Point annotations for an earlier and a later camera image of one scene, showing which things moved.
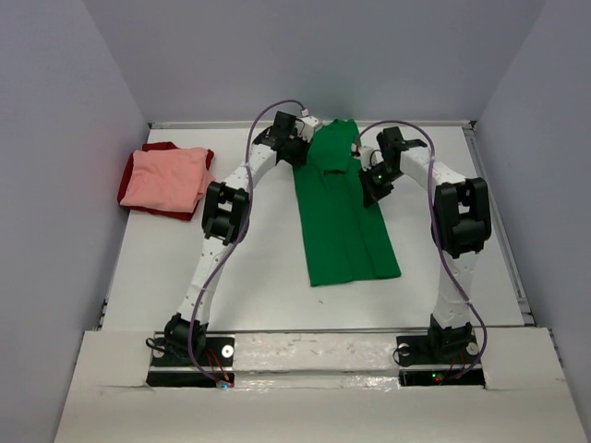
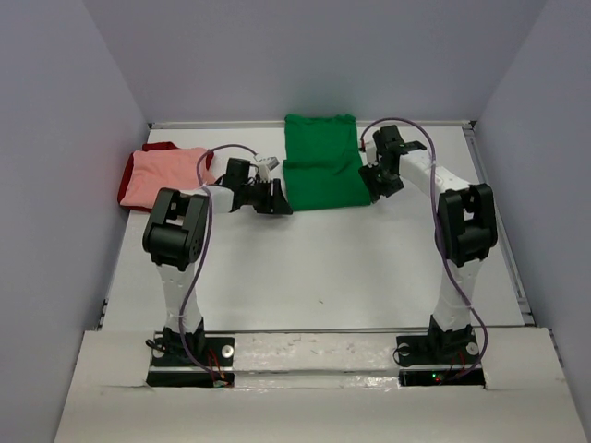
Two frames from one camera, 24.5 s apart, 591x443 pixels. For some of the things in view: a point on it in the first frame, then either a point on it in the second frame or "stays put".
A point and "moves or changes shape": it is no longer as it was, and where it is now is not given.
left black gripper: x=299 y=159 → x=272 y=205
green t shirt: x=347 y=241 moves or changes shape
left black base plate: x=218 y=354 stays put
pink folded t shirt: x=168 y=179 stays put
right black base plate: x=439 y=360 stays put
